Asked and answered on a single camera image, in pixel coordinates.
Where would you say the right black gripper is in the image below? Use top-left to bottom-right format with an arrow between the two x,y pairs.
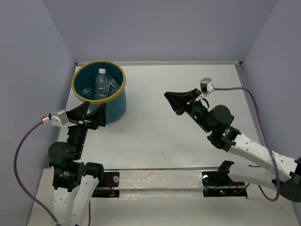
164,88 -> 212,133

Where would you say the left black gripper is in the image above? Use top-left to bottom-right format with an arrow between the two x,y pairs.
67,99 -> 107,158

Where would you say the clear unlabelled plastic bottle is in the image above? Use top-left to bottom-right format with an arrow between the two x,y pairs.
95,68 -> 114,100

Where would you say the clear bottle blue label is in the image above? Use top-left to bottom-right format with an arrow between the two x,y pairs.
109,79 -> 120,96

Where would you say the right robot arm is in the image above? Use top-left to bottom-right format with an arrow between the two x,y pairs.
164,89 -> 301,202

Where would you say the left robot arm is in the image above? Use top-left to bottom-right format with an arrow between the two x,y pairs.
48,101 -> 106,226

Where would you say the teal bin with yellow rim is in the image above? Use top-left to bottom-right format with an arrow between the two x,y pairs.
71,61 -> 127,123

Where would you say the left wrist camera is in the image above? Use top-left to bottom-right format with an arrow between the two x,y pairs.
41,110 -> 70,128

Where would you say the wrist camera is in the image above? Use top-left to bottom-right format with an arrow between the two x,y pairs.
41,110 -> 70,128
200,78 -> 214,97

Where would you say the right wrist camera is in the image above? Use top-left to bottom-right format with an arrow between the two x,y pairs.
200,78 -> 214,97

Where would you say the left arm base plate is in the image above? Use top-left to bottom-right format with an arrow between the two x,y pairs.
92,171 -> 120,198

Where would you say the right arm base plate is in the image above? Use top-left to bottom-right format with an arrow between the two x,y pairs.
202,171 -> 247,198

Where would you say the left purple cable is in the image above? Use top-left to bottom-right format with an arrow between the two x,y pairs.
14,121 -> 59,224

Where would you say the purple cable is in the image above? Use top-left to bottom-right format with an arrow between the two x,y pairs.
14,121 -> 59,224
213,86 -> 281,202

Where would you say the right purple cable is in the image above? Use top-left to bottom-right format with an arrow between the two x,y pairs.
213,86 -> 281,202

